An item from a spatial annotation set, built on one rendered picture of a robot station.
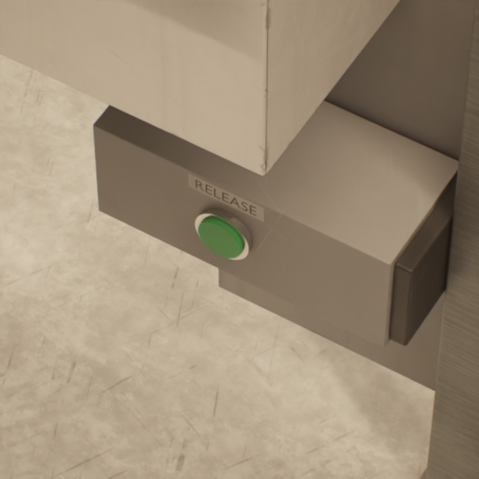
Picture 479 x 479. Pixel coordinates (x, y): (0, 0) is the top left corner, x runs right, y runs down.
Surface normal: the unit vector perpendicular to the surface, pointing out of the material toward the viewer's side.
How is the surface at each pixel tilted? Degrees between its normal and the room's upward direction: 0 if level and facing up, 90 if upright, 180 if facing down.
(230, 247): 90
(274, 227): 90
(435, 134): 90
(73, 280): 0
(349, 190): 0
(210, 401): 0
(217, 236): 90
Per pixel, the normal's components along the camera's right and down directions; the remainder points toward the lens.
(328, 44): 0.86, 0.40
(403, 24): -0.51, 0.68
